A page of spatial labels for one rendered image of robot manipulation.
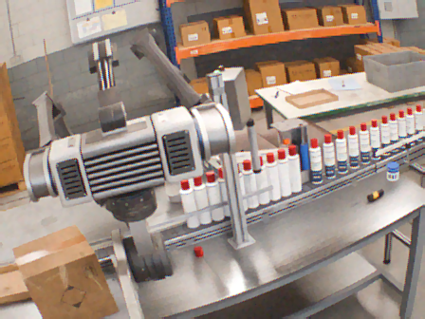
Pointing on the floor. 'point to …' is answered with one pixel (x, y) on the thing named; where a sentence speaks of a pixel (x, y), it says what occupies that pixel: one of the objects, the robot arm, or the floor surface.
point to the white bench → (380, 99)
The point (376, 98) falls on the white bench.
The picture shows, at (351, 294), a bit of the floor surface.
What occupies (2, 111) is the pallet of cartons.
